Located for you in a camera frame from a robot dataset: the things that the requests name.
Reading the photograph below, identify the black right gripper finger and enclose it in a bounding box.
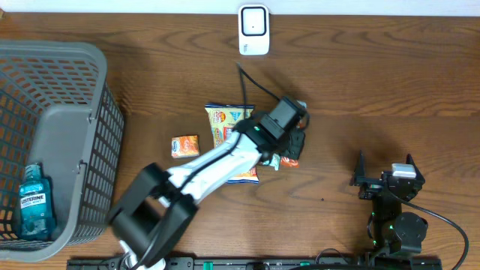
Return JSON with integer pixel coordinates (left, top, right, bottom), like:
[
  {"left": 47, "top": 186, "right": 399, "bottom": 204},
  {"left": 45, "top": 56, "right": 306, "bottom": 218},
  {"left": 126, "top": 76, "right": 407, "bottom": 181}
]
[
  {"left": 406, "top": 154, "right": 425, "bottom": 182},
  {"left": 353, "top": 151, "right": 366, "bottom": 179}
]

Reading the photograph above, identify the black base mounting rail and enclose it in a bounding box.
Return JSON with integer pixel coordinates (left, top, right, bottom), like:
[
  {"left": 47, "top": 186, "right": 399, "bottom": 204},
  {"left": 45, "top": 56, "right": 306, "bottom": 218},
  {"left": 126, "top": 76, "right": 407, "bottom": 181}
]
[{"left": 66, "top": 256, "right": 443, "bottom": 270}]

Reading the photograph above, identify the mint green wipes pack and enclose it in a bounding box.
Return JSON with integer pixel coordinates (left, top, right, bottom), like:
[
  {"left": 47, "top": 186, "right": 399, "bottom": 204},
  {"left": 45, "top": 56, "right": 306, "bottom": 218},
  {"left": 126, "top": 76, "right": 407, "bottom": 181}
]
[{"left": 262, "top": 113, "right": 310, "bottom": 170}]

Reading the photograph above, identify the yellow white wipes packet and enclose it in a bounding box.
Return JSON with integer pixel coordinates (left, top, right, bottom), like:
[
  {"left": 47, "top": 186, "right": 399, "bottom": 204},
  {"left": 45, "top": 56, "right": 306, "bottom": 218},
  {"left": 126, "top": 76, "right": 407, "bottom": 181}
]
[{"left": 205, "top": 103, "right": 260, "bottom": 184}]

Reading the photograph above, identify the white barcode scanner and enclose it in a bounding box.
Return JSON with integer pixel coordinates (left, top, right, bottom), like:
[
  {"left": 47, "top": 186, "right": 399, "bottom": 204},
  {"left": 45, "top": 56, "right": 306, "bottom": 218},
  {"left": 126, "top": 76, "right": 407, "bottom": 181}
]
[{"left": 238, "top": 4, "right": 270, "bottom": 56}]

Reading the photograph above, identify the grey plastic shopping basket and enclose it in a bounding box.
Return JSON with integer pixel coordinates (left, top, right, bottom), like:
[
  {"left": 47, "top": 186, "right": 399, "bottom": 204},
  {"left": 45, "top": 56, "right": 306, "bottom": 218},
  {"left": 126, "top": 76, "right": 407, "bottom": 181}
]
[{"left": 1, "top": 40, "right": 125, "bottom": 263}]

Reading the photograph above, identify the red chocolate bar wrapper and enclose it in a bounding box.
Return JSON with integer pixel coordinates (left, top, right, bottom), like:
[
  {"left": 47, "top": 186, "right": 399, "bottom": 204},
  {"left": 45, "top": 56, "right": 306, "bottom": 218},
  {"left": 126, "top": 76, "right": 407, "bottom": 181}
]
[{"left": 280, "top": 120, "right": 306, "bottom": 168}]

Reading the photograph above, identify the orange white snack packet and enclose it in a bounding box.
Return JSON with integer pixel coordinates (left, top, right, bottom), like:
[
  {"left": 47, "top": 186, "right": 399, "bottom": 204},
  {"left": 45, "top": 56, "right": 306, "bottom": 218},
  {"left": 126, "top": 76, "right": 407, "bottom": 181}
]
[{"left": 171, "top": 135, "right": 200, "bottom": 158}]

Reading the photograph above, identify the blue Listerine mouthwash bottle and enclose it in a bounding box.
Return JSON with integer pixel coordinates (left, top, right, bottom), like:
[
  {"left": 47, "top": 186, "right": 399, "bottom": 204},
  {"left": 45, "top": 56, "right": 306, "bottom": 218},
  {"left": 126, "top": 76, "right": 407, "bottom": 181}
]
[{"left": 19, "top": 163, "right": 56, "bottom": 241}]

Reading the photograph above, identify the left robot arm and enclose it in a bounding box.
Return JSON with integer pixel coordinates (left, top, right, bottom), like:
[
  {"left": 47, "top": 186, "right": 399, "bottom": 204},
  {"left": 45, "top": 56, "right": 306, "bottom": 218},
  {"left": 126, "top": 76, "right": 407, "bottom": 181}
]
[{"left": 108, "top": 113, "right": 302, "bottom": 269}]

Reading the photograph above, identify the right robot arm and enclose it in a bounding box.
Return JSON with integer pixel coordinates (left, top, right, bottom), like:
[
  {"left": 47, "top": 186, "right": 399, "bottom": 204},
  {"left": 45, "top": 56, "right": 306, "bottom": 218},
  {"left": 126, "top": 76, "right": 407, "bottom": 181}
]
[{"left": 350, "top": 154, "right": 428, "bottom": 260}]

